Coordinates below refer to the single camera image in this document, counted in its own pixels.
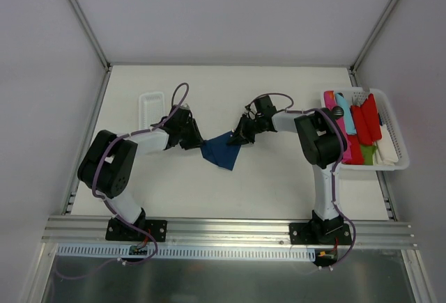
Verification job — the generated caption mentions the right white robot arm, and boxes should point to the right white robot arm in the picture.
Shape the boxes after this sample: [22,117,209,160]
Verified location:
[227,93,348,244]

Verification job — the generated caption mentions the white napkin stack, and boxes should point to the white napkin stack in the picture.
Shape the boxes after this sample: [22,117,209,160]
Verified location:
[374,124,399,166]

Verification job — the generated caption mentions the blue paper napkin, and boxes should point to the blue paper napkin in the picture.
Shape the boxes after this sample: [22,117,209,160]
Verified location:
[200,132,241,171]

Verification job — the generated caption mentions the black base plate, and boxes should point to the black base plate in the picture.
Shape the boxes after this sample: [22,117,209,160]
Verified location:
[105,216,168,242]
[289,221,353,246]

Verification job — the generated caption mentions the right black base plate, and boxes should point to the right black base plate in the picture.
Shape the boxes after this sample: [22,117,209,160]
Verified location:
[289,221,353,246]

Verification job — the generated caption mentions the right aluminium frame post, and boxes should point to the right aluminium frame post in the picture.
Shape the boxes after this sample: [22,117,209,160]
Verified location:
[350,0,400,74]

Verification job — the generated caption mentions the aluminium frame post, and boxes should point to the aluminium frame post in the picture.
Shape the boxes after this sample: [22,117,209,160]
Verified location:
[350,0,400,74]
[67,0,110,70]

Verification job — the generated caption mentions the aluminium mounting rail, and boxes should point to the aluminium mounting rail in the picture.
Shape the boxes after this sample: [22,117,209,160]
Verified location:
[41,215,419,250]

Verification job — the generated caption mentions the left aluminium frame post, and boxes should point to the left aluminium frame post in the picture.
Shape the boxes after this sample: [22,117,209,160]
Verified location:
[67,0,110,70]

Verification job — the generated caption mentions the white slotted cable duct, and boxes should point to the white slotted cable duct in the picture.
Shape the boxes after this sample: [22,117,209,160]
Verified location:
[56,243,316,262]

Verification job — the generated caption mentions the light blue rolled napkin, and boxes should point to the light blue rolled napkin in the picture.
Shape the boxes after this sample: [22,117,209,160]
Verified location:
[334,93,357,135]

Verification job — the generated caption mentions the green napkin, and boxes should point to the green napkin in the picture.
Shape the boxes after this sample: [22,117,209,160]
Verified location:
[360,144,377,166]

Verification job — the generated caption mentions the pink rolled napkin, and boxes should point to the pink rolled napkin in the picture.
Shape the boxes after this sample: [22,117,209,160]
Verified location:
[323,91,352,164]

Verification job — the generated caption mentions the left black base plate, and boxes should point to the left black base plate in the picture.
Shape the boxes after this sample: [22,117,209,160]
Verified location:
[105,216,168,242]

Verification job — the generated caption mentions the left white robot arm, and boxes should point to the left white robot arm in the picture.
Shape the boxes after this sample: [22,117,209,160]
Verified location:
[77,104,204,240]

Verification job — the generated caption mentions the small white utensil tray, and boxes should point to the small white utensil tray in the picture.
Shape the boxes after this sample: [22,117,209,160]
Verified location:
[138,91,166,130]

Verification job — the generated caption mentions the red rolled napkin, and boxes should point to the red rolled napkin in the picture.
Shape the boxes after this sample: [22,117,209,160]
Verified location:
[348,104,370,165]
[360,93,382,141]

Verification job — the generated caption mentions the large white basket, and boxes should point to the large white basket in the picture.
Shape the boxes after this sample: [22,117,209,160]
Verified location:
[321,87,410,171]

